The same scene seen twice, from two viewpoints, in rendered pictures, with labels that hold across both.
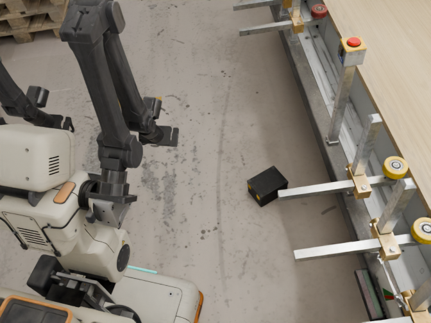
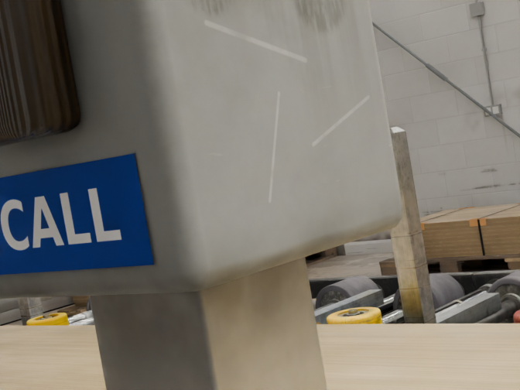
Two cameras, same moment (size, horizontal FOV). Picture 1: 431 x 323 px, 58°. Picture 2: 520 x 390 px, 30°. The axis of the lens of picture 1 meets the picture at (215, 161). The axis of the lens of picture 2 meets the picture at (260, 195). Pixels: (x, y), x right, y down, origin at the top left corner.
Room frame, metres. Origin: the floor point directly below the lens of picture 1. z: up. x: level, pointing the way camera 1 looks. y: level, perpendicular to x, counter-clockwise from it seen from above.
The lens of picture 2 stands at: (0.88, -0.37, 1.18)
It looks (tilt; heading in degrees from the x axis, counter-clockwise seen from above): 3 degrees down; 310
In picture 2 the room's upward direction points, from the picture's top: 10 degrees counter-clockwise
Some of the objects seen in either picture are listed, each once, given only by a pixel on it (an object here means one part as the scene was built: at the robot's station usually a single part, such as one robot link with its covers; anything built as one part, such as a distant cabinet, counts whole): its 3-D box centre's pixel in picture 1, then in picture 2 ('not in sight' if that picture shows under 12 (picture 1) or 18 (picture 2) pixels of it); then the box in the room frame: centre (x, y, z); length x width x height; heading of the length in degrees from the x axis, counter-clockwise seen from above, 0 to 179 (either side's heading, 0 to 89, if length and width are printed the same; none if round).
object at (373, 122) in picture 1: (360, 162); not in sight; (0.77, -0.51, 0.90); 0.04 x 0.04 x 0.48; 89
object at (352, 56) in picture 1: (351, 52); (171, 122); (1.03, -0.52, 1.18); 0.07 x 0.07 x 0.08; 89
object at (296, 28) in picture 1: (295, 21); not in sight; (1.75, -0.54, 0.84); 0.14 x 0.06 x 0.05; 179
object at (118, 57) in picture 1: (120, 75); not in sight; (0.83, 0.21, 1.41); 0.11 x 0.06 x 0.43; 69
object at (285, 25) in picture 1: (280, 26); not in sight; (1.74, -0.45, 0.84); 0.43 x 0.03 x 0.04; 89
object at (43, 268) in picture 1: (81, 265); not in sight; (0.66, 0.58, 0.68); 0.28 x 0.27 x 0.25; 68
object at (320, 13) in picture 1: (318, 17); not in sight; (1.73, -0.65, 0.85); 0.08 x 0.08 x 0.11
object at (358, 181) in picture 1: (358, 180); not in sight; (0.75, -0.51, 0.81); 0.14 x 0.06 x 0.05; 179
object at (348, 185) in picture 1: (336, 187); not in sight; (0.74, -0.43, 0.81); 0.43 x 0.03 x 0.04; 89
